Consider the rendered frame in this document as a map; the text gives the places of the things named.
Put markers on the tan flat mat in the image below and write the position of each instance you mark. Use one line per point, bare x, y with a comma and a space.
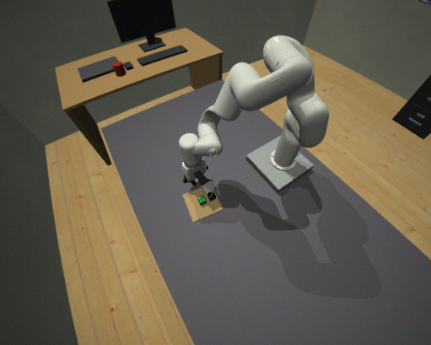
198, 211

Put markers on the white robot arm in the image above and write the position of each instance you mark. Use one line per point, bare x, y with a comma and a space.
290, 71

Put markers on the green die with white pips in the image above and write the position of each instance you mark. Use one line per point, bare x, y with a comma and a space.
202, 200

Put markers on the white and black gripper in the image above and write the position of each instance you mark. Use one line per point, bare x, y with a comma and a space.
188, 172

